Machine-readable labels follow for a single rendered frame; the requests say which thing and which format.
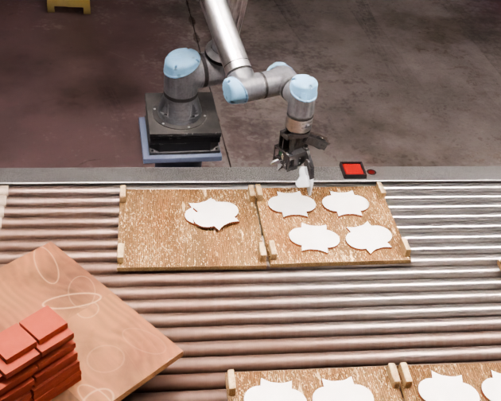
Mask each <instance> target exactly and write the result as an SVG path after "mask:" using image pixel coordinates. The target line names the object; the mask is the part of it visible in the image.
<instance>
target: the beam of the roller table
mask: <svg viewBox="0 0 501 401"><path fill-rule="evenodd" d="M299 168H300V167H297V169H295V170H293V171H292V170H291V171H289V172H287V170H285V169H283V168H282V169H280V170H278V168H277V167H114V168H0V185H8V186H90V185H255V184H260V185H295V184H296V180H297V179H298V178H299V177H300V174H299ZM364 169H365V170H366V173H367V170H368V169H373V170H375V171H376V174H375V175H370V174H368V173H367V179H344V177H343V174H342V172H341V169H340V167H314V178H313V184H314V185H326V184H376V183H377V182H381V183H382V184H444V183H501V166H364Z"/></svg>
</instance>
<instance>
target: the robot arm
mask: <svg viewBox="0 0 501 401"><path fill-rule="evenodd" d="M197 1H198V2H200V6H201V8H202V10H203V13H204V16H205V19H206V22H207V23H208V28H209V30H210V32H211V35H212V39H211V40H210V41H209V42H208V43H207V45H206V48H205V51H204V52H202V53H198V52H197V51H196V50H194V49H187V48H181V49H175V50H173V51H172V52H170V53H169V54H168V55H167V57H166V58H165V65H164V68H163V70H164V93H163V96H162V97H161V101H160V103H159V105H158V112H157V113H158V115H159V117H160V118H161V119H162V120H163V121H165V122H166V123H169V124H172V125H176V126H187V125H190V124H193V123H195V122H197V121H198V120H199V119H200V117H201V114H202V108H201V105H200V101H199V98H198V88H205V87H210V86H214V85H218V84H222V85H223V95H224V98H225V100H226V101H227V102H228V103H230V104H239V103H247V102H250V101H255V100H259V99H266V98H270V97H275V96H279V95H280V96H281V97H282V98H283V99H284V100H286V101H287V102H288V107H287V113H286V119H285V129H284V130H280V135H279V142H278V144H276V145H274V154H273V160H275V159H277V160H275V161H273V162H271V163H270V164H271V165H275V164H278V170H280V169H282V168H283V169H285V170H287V172H289V171H291V170H292V171H293V170H295V169H297V167H298V166H300V165H301V164H303V163H304V166H301V167H300V168H299V174H300V177H299V178H298V179H297V180H296V186H297V187H298V188H304V187H307V192H308V195H309V196H311V194H312V190H313V178H314V165H313V160H312V159H311V154H310V151H309V148H308V145H307V144H309V145H310V146H314V147H316V148H317V149H319V150H320V149H322V150H325V148H326V147H327V145H328V143H327V142H326V140H325V139H324V138H322V137H321V136H319V135H317V136H316V135H314V134H310V131H311V128H312V124H313V114H314V109H315V103H316V98H317V85H318V83H317V80H316V79H315V78H314V77H312V76H309V75H306V74H299V75H298V74H297V73H296V72H295V71H294V70H293V69H292V68H291V67H290V66H288V65H287V64H285V63H283V62H275V63H273V64H272V65H271V66H270V67H268V69H267V70H266V71H264V72H256V73H254V72H253V69H252V67H251V63H250V61H249V59H248V56H247V53H246V50H245V48H244V46H243V42H242V40H241V37H240V32H241V28H242V24H243V19H244V15H245V11H246V8H247V2H248V0H197ZM276 149H279V151H278V155H276V156H274V155H275V150H276Z"/></svg>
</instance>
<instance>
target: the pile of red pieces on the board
mask: <svg viewBox="0 0 501 401"><path fill-rule="evenodd" d="M72 338H74V333H73V331H71V330H70V328H69V327H68V323H67V322H66V321H65V320H64V319H63V318H62V317H61V316H60V315H58V314H57V313H56V312H55V311H54V310H52V309H51V308H50V307H49V306H45V307H43V308H42V309H40V310H38V311H37V312H35V313H33V314H31V315H29V316H28V317H26V318H25V319H23V320H21V321H19V324H18V323H16V324H14V325H12V326H10V327H9V328H7V329H5V330H3V331H2V332H0V401H50V400H51V399H53V398H55V397H56V396H58V395H59V394H60V393H62V392H63V391H66V390H67V389H69V388H70V387H71V386H73V385H74V384H76V383H78V382H79V381H81V374H82V373H81V369H80V361H79V360H78V359H77V357H78V352H77V351H76V350H75V349H74V348H75V347H76V343H75V341H74V340H73V339H72Z"/></svg>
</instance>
